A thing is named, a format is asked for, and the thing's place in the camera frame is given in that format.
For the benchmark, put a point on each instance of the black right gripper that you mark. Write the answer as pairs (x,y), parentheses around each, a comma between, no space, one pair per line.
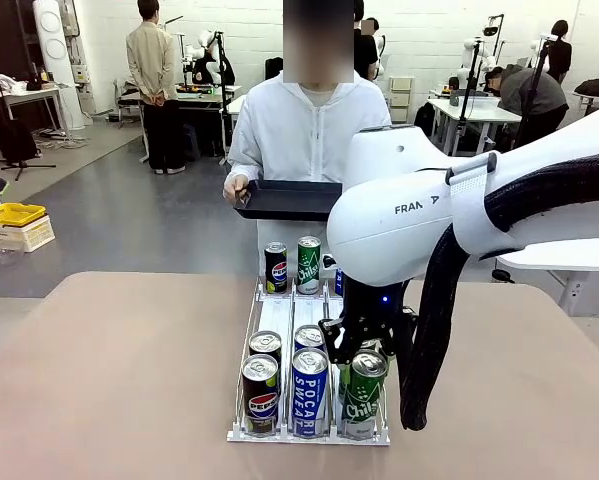
(374,310)

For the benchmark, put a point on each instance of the black serving tray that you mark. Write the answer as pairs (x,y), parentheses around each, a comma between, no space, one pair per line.
(289,200)

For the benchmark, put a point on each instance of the person's right forearm white sleeve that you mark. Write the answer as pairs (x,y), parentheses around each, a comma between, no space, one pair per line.
(239,165)

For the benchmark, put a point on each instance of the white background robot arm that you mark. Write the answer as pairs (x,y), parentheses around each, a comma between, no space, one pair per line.
(204,40)
(466,47)

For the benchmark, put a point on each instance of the person in beige shirt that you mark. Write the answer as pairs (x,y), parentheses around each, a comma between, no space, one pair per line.
(151,65)

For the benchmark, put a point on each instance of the person in white hoodie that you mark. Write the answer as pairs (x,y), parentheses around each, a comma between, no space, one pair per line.
(299,130)

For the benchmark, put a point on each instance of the person in black t-shirt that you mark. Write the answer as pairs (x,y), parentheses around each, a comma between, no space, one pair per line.
(366,55)

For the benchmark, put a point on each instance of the person in grey hoodie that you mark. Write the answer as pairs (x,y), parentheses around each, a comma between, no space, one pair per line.
(534,95)

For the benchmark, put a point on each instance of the person in black top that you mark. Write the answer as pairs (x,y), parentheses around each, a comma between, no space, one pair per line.
(561,55)

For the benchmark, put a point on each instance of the person's right hand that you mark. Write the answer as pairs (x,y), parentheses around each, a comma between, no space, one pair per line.
(236,187)

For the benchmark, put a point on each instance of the yellow plastic crate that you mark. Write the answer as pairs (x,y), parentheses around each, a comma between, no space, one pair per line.
(11,214)

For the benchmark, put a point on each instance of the blue Pocari Sweat can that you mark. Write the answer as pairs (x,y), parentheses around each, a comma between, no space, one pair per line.
(339,282)
(310,400)
(309,337)

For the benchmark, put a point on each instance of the clear plastic bowl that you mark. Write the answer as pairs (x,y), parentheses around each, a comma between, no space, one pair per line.
(1,256)

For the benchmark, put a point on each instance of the clear acrylic can rack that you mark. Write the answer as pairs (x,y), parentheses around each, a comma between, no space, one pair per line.
(274,315)

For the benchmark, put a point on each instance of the white cluttered side table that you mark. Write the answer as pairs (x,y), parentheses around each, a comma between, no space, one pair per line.
(29,92)

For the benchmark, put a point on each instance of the black Pepsi can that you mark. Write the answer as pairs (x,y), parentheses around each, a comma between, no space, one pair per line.
(265,342)
(276,270)
(261,400)

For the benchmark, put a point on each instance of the tall white air conditioner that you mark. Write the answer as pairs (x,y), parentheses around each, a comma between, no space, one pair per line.
(54,50)

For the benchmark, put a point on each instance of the large white table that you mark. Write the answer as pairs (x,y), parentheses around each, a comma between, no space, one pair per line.
(569,255)

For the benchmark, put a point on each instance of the white drawer unit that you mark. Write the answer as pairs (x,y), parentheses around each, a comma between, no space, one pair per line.
(401,100)

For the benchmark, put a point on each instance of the white standing desk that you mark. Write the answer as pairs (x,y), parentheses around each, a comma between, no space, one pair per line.
(236,105)

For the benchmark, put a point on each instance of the white background desk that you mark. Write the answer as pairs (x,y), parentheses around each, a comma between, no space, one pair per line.
(474,107)

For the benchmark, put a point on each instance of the black jacket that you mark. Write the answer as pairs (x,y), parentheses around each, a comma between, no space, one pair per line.
(596,86)

